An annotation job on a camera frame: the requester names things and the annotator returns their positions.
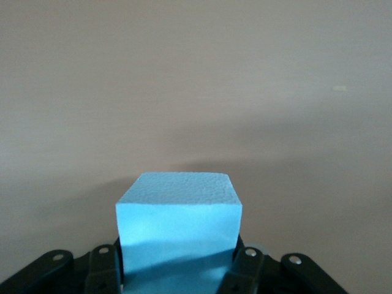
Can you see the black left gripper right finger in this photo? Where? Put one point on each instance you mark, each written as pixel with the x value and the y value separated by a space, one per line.
pixel 245 272

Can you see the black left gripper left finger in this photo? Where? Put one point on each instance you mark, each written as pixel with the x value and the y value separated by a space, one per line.
pixel 98 272

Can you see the light blue foam block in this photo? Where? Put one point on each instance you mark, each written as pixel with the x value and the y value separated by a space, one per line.
pixel 179 232

